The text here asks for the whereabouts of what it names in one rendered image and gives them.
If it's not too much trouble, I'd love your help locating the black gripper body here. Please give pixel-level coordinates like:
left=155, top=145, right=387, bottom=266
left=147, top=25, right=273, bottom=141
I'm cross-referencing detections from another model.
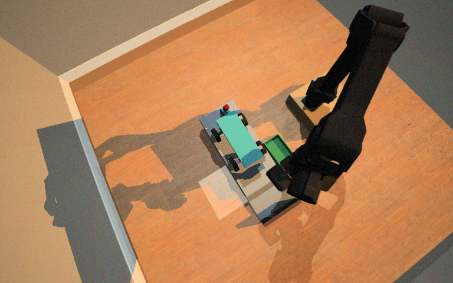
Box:
left=266, top=147, right=301, bottom=192

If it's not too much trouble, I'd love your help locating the green tray floor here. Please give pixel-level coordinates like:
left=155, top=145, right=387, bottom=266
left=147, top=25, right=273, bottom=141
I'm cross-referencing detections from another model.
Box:
left=266, top=136, right=291, bottom=163

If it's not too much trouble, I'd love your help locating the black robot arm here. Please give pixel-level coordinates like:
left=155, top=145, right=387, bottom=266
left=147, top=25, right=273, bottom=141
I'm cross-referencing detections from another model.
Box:
left=286, top=5, right=410, bottom=205

